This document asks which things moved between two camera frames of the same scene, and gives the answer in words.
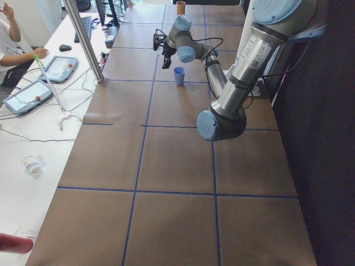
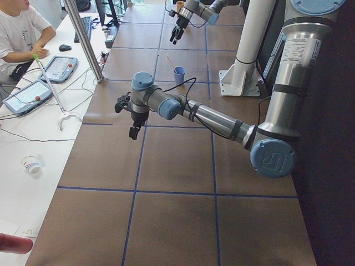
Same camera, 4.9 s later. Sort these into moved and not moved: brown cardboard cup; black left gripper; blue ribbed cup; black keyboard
Moved: black left gripper
Not moved: brown cardboard cup; black keyboard; blue ribbed cup
